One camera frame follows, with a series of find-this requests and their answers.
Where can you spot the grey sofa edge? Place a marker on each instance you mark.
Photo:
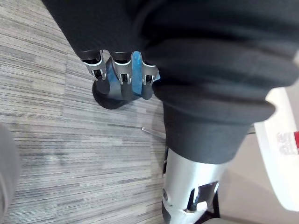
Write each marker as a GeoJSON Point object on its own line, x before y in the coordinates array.
{"type": "Point", "coordinates": [8, 168]}

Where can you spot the robot leg with dark foot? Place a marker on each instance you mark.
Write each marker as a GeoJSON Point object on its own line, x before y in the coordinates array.
{"type": "Point", "coordinates": [109, 101]}

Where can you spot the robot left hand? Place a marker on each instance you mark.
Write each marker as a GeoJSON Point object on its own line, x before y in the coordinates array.
{"type": "Point", "coordinates": [201, 70]}

